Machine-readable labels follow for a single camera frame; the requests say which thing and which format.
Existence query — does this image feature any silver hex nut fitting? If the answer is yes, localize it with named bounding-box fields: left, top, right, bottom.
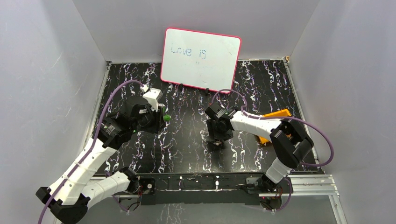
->
left=213, top=140, right=224, bottom=146

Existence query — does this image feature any pink framed whiteboard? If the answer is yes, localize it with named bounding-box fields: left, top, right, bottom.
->
left=160, top=28, right=241, bottom=94

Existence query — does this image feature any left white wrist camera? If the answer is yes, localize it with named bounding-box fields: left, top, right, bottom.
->
left=142, top=88, right=163, bottom=112

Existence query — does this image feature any orange parts bin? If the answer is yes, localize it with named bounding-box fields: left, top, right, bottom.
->
left=255, top=109, right=293, bottom=145

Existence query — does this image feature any green water faucet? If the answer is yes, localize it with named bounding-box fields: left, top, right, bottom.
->
left=162, top=107, right=171, bottom=122

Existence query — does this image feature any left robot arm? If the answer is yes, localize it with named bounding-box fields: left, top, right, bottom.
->
left=36, top=97, right=166, bottom=224

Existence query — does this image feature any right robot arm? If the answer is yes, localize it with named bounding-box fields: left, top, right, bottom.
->
left=205, top=103, right=314, bottom=193

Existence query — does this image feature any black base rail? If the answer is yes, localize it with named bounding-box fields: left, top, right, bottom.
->
left=140, top=172, right=268, bottom=205

